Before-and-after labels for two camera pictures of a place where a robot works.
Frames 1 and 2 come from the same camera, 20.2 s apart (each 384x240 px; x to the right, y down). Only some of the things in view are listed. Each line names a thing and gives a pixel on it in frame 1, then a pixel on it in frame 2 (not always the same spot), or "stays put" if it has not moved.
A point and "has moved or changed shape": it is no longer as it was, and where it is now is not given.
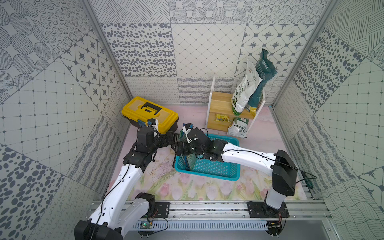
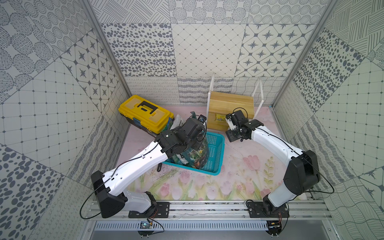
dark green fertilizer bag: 266,70 to 197,159
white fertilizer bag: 240,97 to 177,122
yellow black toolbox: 138,108 stays put
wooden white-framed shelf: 220,113 stays put
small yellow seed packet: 219,117 stays put
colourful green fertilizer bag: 186,162 to 193,115
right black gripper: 177,151 to 230,136
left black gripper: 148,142 to 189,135
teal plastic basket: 215,168 has moved or changed shape
